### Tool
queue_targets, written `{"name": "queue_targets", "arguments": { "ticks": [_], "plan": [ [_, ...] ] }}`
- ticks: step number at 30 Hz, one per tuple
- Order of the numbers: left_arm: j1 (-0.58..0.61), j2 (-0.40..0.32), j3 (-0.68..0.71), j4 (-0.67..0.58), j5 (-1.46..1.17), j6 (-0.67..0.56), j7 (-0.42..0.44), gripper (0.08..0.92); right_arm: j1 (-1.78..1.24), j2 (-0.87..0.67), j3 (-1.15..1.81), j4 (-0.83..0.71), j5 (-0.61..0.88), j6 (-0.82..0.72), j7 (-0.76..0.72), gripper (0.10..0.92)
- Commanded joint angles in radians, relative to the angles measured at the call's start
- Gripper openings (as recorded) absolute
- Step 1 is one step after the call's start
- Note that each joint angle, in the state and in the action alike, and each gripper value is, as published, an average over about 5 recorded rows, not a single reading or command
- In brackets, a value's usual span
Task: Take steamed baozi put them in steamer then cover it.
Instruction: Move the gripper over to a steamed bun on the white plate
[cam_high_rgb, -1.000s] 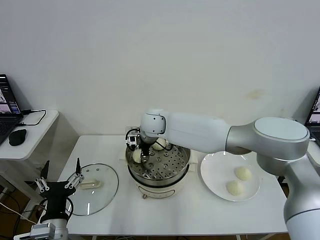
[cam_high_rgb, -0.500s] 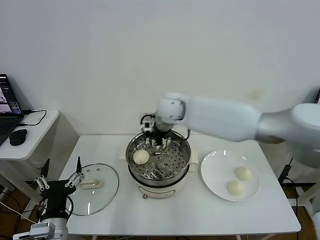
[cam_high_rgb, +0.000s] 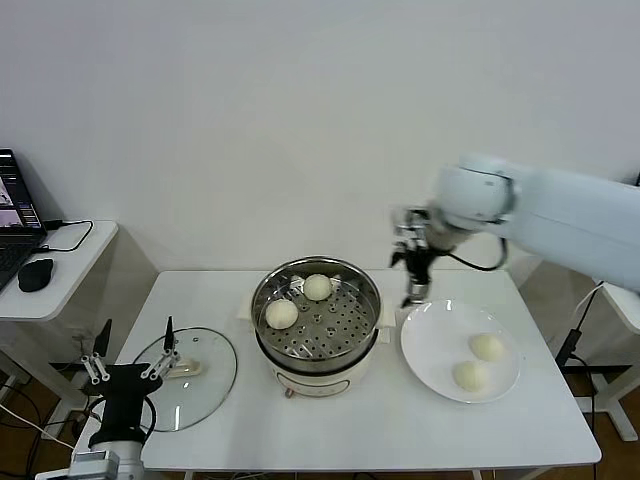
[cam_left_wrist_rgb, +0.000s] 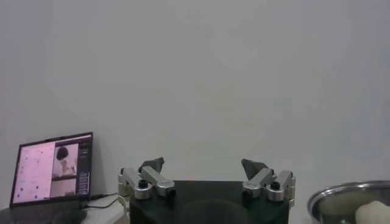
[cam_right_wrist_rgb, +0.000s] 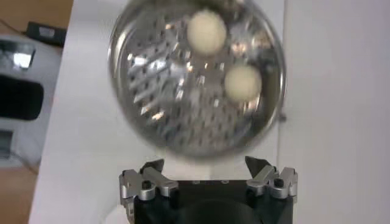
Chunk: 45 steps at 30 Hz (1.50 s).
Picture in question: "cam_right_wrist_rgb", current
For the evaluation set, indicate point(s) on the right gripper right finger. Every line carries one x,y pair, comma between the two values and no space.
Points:
263,179

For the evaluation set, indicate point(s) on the black floor box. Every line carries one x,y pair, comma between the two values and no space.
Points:
45,32

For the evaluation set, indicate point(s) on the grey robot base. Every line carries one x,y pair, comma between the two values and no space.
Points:
42,67

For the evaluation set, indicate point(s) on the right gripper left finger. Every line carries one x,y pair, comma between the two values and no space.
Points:
155,181

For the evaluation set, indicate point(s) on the white steamed baozi bun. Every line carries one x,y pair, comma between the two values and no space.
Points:
206,32
242,82

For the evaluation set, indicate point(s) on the stainless steel steamer basket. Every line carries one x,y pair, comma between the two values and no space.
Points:
170,106

